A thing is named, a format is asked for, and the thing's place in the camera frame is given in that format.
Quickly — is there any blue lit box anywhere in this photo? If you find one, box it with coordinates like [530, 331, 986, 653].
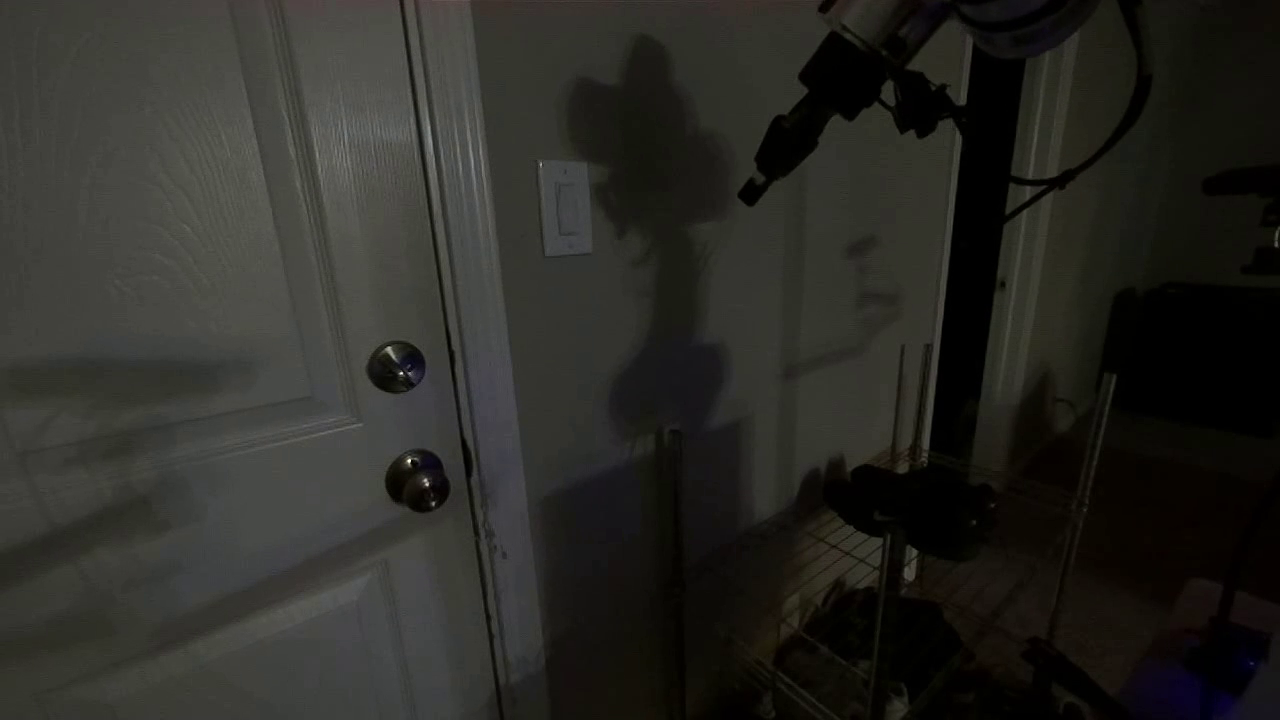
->
[1126, 617, 1280, 720]

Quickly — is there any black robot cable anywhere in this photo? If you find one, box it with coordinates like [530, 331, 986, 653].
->
[995, 0, 1159, 230]

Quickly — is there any white door frame trim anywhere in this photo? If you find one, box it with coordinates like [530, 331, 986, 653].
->
[396, 0, 553, 720]

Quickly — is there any dark bundle on lower shelf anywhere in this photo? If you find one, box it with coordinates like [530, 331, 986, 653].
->
[781, 579, 969, 718]

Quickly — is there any black round object on shelf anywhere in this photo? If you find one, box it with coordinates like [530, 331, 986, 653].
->
[818, 457, 999, 569]

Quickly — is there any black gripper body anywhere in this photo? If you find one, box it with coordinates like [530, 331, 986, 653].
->
[789, 29, 901, 142]

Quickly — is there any white rocker light switch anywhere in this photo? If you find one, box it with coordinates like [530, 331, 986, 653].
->
[535, 155, 596, 260]

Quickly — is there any white panel door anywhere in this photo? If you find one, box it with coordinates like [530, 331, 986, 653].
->
[0, 0, 502, 720]

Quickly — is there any round metal door knob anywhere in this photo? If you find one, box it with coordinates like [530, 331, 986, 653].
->
[378, 447, 454, 518]

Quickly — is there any round metal deadbolt knob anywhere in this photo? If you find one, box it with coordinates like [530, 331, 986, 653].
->
[362, 337, 431, 396]

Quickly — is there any dark low cabinet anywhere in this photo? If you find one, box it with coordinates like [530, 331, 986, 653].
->
[1100, 275, 1280, 440]

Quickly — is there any metal wire shelf rack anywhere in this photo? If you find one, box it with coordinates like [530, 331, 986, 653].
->
[760, 337, 1125, 720]

